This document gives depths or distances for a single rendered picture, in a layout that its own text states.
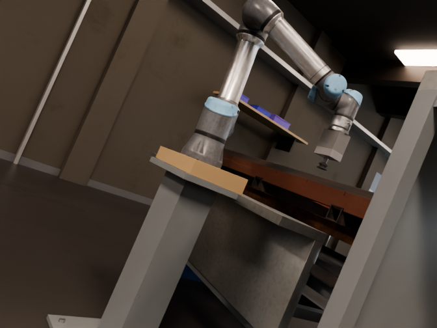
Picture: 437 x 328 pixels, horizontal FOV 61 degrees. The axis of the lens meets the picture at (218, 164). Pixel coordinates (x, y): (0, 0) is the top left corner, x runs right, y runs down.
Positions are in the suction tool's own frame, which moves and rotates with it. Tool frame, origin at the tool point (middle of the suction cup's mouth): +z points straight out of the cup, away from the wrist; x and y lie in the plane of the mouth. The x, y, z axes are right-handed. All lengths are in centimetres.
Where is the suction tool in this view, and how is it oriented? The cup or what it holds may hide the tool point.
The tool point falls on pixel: (322, 168)
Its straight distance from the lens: 146.8
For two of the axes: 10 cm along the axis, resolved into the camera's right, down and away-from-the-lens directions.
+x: -7.9, -3.6, -5.0
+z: -4.0, 9.2, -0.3
